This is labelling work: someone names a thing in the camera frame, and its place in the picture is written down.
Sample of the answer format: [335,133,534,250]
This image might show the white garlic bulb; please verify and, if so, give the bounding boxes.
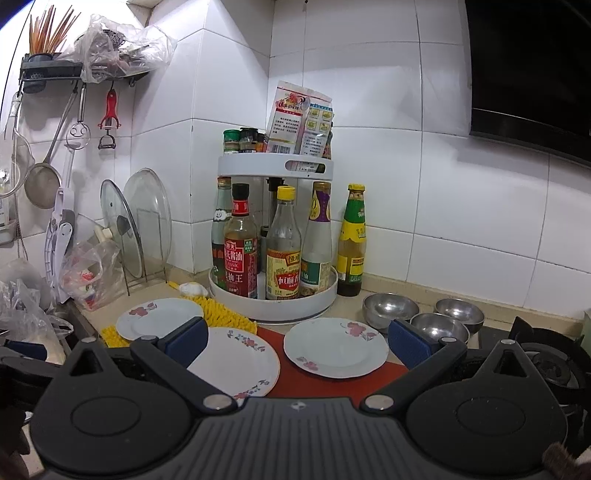
[177,281,209,299]

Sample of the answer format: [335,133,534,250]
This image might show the black wall rack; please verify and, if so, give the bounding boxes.
[20,52,151,94]

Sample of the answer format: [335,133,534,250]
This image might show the metal slotted spoon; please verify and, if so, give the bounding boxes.
[64,83,91,191]

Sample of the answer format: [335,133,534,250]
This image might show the red label soy sauce bottle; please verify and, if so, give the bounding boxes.
[223,183,259,299]

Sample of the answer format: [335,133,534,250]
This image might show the wire strainer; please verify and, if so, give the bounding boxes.
[0,91,36,200]

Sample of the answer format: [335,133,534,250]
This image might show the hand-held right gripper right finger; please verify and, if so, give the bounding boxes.
[360,319,536,414]

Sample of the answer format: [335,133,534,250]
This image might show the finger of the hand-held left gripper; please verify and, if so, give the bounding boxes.
[0,340,49,363]

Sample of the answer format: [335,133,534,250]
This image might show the red cloth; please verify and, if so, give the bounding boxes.
[255,324,410,400]

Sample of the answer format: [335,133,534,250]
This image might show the bundle of wooden chopsticks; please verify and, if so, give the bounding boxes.
[28,4,82,55]

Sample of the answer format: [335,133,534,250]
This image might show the clear plastic bag of utensils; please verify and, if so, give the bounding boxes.
[59,14,178,85]

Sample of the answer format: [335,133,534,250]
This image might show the wire lid rack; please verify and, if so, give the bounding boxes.
[124,207,170,296]

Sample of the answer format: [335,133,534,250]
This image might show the black range hood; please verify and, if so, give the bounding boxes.
[464,0,591,168]

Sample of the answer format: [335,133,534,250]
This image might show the red peeler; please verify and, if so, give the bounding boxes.
[97,89,122,151]

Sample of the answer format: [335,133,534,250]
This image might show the green cap glass bottle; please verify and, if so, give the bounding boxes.
[211,176,234,278]

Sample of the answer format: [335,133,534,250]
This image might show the white two-tier turntable rack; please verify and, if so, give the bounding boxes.
[209,154,339,325]

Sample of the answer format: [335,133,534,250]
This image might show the purple label clear bottle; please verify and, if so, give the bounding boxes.
[300,181,334,299]

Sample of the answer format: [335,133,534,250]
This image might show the yellow label sauce bottle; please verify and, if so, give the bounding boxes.
[337,184,367,297]

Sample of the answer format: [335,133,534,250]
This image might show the crumpled clear plastic bag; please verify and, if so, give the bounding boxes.
[0,276,75,366]

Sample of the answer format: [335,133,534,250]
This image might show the large glass pot lid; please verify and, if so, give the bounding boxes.
[122,168,173,278]

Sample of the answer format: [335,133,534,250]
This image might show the yellow chenille cloth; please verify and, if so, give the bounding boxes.
[101,295,257,348]

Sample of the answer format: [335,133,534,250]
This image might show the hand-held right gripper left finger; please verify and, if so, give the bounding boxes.
[61,318,239,414]

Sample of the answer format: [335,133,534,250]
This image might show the white plate small flower rim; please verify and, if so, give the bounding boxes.
[187,327,281,401]

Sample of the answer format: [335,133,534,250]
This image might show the white kitchen scissors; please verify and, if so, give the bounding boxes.
[43,186,77,304]

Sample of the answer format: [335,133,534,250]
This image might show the pink seasoning packet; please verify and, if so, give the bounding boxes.
[266,81,311,156]

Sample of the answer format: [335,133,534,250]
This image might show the pale plate large pink flowers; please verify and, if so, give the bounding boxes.
[283,317,389,379]

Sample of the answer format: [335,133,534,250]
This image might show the yellow cap vinegar bottle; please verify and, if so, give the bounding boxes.
[266,185,302,301]

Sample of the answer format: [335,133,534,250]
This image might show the white seasoning packet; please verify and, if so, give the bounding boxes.
[299,91,334,158]

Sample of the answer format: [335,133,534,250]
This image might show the metal mesh skimmer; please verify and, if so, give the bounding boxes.
[23,91,77,209]

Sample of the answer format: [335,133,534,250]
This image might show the black gas stove burner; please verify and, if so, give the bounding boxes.
[479,316,591,462]

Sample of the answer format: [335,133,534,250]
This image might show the black pepper grinder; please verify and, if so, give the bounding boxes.
[265,178,291,228]

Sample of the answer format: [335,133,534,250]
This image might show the stainless steel bowl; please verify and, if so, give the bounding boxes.
[410,313,471,345]
[362,292,420,334]
[434,298,485,331]

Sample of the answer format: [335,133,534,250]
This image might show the plastic bag with red print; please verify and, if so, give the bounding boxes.
[60,239,126,313]

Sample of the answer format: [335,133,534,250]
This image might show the small glass pot lid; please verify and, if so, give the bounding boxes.
[100,179,144,280]

